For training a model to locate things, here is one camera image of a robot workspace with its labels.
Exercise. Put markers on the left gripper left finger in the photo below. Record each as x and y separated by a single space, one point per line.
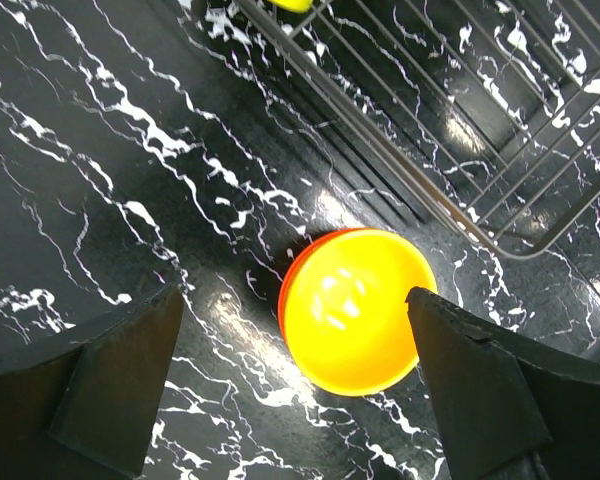
81 404

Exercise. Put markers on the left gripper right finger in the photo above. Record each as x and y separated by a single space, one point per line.
506 406

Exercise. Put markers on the lime green bowl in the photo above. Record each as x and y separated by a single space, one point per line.
294 6

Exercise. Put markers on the yellow bowl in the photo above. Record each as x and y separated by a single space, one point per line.
346 317

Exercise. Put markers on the orange bowl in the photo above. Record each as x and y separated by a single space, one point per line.
296 265

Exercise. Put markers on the wire dish rack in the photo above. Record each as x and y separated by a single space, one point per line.
488 112

